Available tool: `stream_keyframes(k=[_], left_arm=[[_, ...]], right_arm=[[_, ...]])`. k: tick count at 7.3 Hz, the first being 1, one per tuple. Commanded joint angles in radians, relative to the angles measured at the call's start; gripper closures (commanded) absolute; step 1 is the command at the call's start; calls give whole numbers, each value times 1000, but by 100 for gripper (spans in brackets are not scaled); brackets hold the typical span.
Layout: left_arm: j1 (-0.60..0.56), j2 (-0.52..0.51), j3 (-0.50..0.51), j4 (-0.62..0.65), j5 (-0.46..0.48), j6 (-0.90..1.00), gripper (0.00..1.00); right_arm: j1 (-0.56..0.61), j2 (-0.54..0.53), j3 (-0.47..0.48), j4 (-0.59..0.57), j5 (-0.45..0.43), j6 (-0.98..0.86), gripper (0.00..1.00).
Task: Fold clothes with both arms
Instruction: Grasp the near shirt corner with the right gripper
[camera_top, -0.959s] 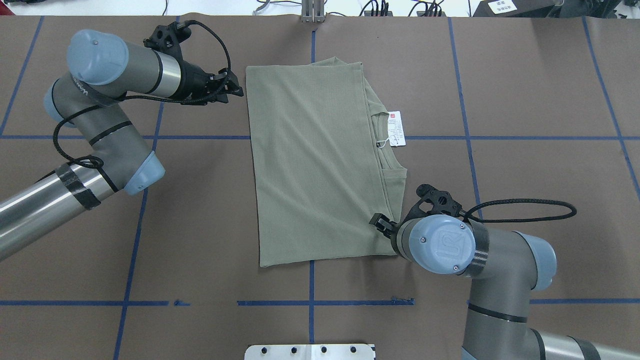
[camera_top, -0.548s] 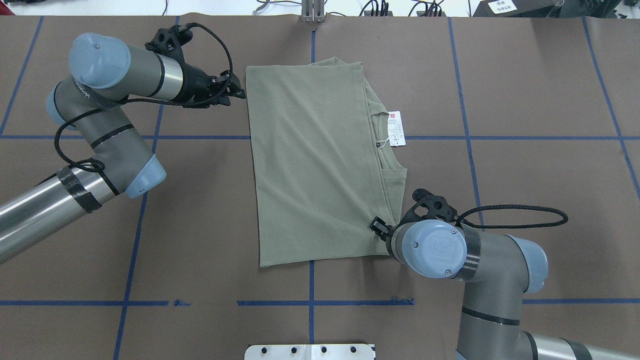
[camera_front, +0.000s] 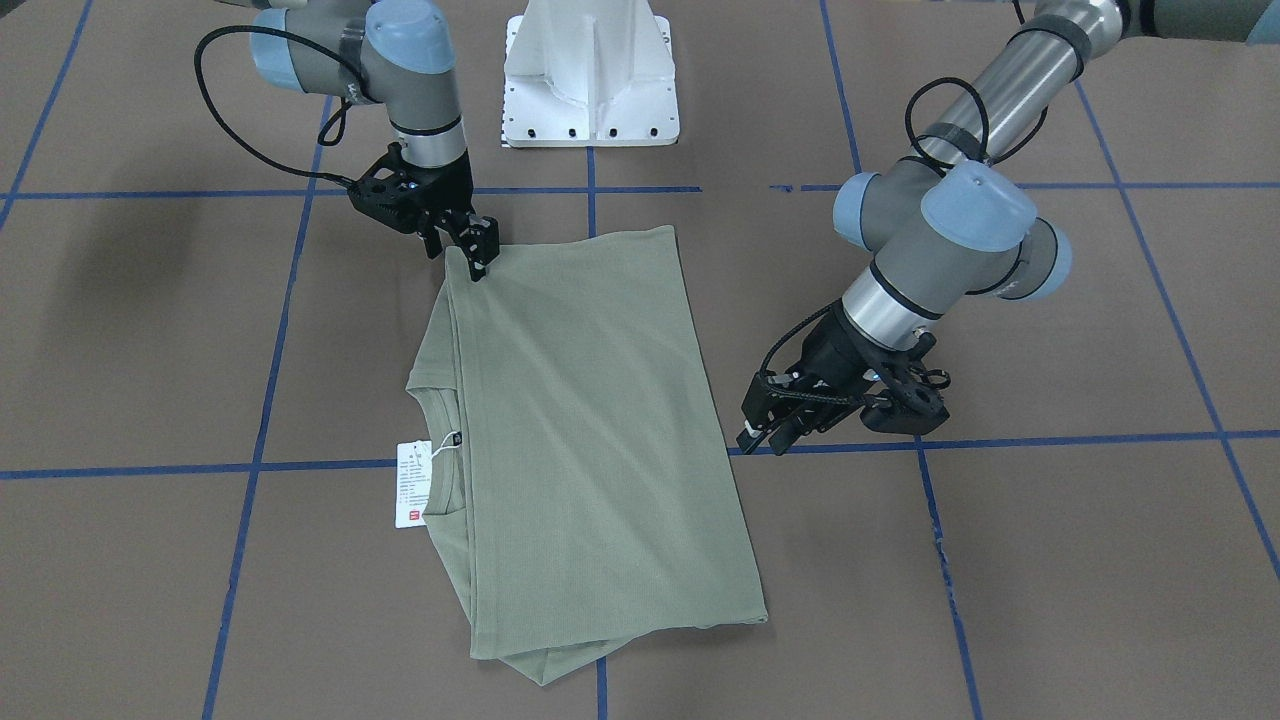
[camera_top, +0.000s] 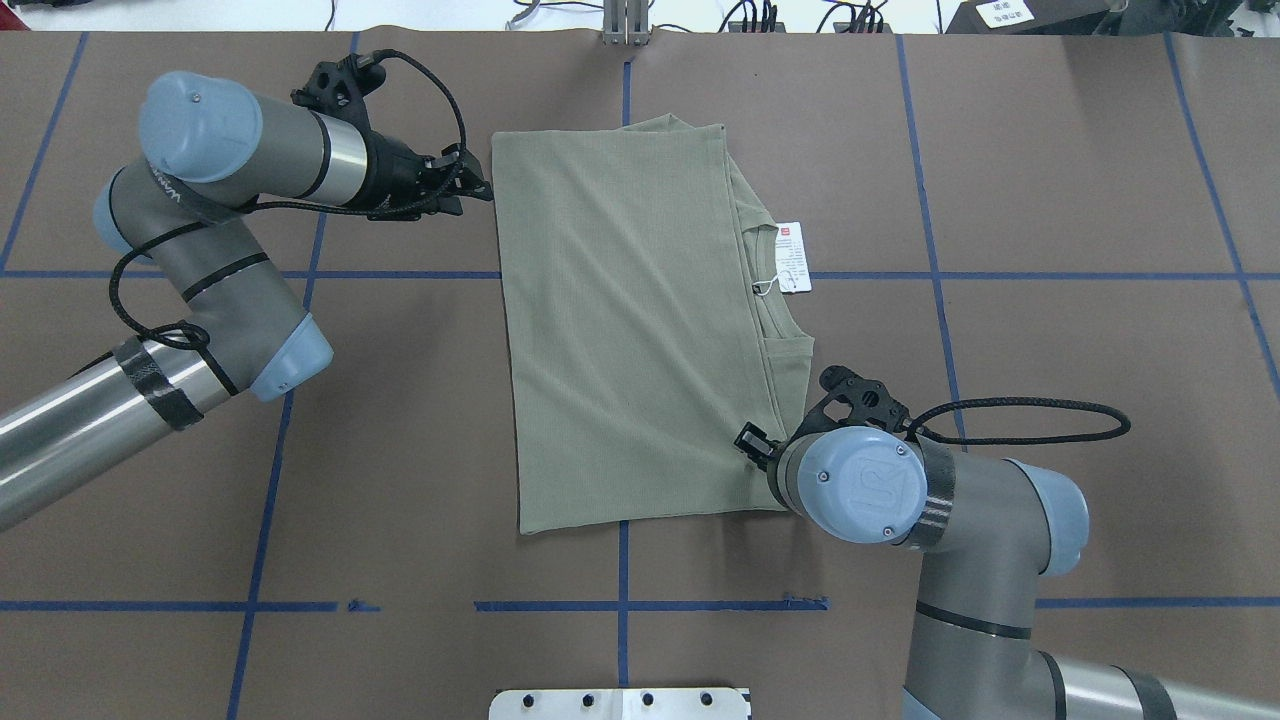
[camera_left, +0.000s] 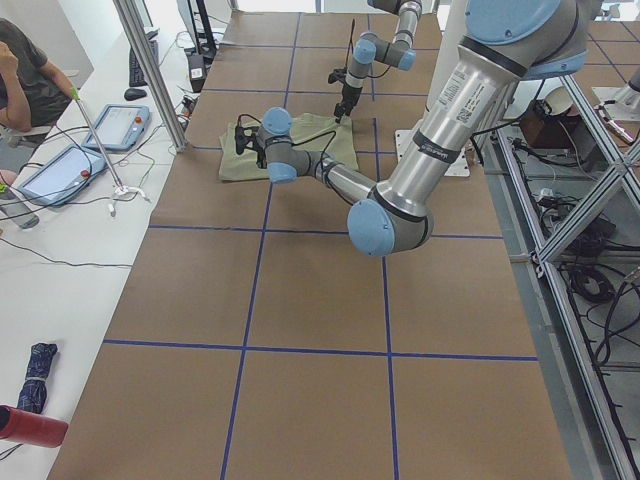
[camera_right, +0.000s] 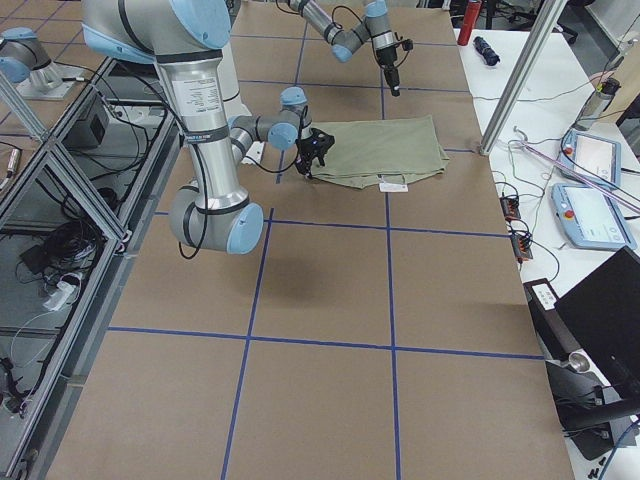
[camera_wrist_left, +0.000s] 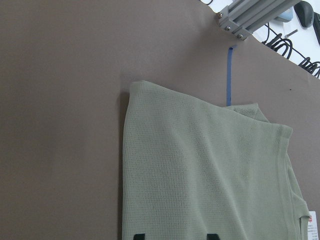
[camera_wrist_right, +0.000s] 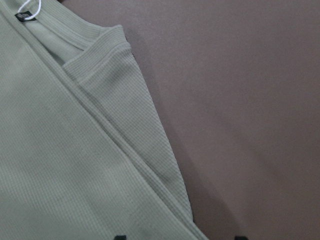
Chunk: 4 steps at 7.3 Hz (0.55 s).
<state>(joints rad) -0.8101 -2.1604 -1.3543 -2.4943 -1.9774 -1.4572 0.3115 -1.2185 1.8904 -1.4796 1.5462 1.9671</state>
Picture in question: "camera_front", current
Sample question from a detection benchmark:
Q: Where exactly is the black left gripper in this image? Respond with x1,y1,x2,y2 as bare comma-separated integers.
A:
736,301,951,456

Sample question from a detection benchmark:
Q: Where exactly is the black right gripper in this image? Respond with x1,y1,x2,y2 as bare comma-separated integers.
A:
348,142,499,282

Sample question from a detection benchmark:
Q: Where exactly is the olive green long-sleeve shirt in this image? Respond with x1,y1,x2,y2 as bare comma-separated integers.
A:
406,225,768,685

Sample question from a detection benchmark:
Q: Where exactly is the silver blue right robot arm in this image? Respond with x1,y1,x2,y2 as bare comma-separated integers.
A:
193,1,500,281

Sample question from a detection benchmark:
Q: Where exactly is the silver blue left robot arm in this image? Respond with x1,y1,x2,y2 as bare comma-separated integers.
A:
737,1,1277,455

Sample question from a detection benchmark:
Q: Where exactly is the white paper hang tag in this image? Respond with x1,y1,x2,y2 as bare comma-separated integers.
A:
394,430,463,529

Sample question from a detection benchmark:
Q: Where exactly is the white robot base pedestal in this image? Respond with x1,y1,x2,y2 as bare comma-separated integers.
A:
500,1,681,149

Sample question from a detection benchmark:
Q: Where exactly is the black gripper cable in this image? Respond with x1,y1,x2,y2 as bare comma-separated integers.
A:
755,78,1051,396

